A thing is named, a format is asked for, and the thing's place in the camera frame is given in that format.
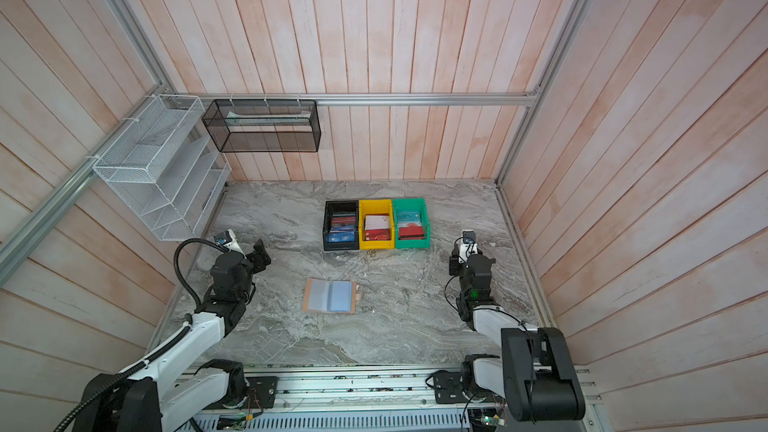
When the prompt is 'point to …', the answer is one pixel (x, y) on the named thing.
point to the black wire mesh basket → (264, 125)
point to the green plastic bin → (417, 204)
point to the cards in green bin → (409, 225)
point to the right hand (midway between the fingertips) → (466, 243)
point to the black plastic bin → (344, 206)
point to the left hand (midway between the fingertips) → (251, 249)
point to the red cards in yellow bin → (377, 227)
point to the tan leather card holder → (331, 295)
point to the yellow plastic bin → (376, 207)
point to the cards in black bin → (342, 228)
